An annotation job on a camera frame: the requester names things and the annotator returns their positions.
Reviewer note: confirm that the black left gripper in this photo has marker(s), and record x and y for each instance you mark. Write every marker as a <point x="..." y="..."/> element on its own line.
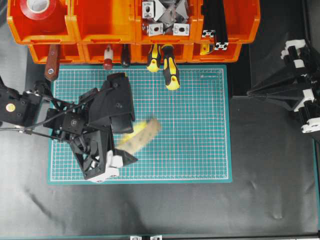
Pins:
<point x="92" y="147"/>

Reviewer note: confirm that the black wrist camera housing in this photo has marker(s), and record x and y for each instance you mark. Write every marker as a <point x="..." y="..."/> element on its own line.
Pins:
<point x="115" y="97"/>

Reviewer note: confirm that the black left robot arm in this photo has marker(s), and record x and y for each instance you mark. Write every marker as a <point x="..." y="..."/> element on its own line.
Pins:
<point x="27" y="110"/>

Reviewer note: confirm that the small yellow black screwdriver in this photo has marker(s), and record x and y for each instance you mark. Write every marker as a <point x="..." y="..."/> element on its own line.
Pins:
<point x="154" y="58"/>

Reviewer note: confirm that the white and brown handled tool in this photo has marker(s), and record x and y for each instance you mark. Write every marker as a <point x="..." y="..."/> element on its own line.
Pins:
<point x="108" y="57"/>

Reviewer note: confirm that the brown wooden handled scraper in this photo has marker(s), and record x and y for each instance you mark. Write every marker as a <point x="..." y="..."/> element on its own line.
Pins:
<point x="51" y="71"/>

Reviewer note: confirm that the black handled tool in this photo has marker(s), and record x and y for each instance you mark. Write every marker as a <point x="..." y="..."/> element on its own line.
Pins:
<point x="125" y="59"/>

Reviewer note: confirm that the orange bin row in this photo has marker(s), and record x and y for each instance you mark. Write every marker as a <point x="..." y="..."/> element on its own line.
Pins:
<point x="69" y="53"/>
<point x="230" y="55"/>
<point x="242" y="20"/>
<point x="102" y="21"/>
<point x="24" y="32"/>
<point x="142" y="38"/>
<point x="94" y="52"/>
<point x="181" y="51"/>

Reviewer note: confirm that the black aluminium extrusion left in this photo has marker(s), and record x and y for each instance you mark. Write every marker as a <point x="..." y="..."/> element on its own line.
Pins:
<point x="208" y="10"/>

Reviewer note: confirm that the pile of aluminium corner brackets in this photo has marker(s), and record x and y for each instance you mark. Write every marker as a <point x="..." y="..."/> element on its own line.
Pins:
<point x="165" y="17"/>

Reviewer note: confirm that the yellow foam tape roll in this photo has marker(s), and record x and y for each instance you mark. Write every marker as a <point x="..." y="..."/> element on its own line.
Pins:
<point x="143" y="133"/>

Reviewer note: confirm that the black aluminium extrusion right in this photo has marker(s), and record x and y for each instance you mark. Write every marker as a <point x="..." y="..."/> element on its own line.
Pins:
<point x="220" y="27"/>

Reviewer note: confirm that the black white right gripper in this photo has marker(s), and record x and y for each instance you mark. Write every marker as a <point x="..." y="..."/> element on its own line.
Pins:
<point x="296" y="86"/>

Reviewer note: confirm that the red tape roll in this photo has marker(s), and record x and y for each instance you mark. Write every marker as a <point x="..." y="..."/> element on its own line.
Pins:
<point x="47" y="16"/>

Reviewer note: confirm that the green cutting mat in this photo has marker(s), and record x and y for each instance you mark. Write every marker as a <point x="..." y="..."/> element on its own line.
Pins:
<point x="193" y="144"/>

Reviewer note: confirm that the black aluminium extrusion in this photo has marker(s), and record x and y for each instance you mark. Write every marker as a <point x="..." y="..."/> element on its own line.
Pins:
<point x="208" y="10"/>
<point x="220" y="27"/>

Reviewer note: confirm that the large yellow black screwdriver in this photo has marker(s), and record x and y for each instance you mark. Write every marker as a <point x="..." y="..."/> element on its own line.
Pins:
<point x="170" y="70"/>

